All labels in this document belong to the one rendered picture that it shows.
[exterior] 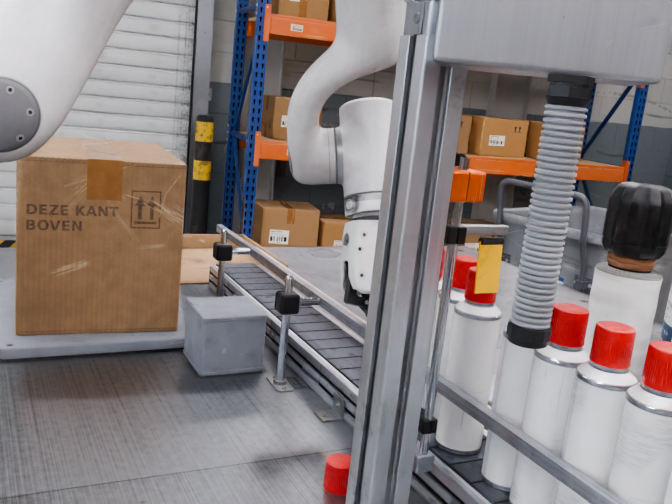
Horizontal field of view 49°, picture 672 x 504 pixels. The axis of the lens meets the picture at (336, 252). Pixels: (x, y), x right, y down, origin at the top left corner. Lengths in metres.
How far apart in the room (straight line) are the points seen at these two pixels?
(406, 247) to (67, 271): 0.65
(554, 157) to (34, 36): 0.48
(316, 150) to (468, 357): 0.35
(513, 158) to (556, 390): 4.40
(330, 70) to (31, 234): 0.50
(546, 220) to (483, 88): 5.26
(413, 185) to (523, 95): 5.34
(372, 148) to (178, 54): 4.01
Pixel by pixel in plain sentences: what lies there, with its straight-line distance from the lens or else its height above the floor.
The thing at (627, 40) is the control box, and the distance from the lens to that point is 0.60.
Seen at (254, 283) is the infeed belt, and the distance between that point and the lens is 1.41.
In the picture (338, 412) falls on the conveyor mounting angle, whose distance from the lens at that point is 1.01.
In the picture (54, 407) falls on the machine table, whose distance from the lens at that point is 1.01.
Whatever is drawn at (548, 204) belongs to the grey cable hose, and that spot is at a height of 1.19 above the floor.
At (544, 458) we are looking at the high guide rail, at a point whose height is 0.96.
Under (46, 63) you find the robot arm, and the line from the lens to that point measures 0.76.
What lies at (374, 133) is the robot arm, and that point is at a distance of 0.99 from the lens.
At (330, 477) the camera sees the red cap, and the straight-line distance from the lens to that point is 0.84.
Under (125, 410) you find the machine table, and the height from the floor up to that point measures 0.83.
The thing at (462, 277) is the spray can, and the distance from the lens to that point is 0.84.
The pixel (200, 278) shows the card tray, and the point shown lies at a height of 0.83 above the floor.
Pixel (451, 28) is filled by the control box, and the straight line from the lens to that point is 0.59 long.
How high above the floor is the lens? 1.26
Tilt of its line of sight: 13 degrees down
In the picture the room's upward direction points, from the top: 6 degrees clockwise
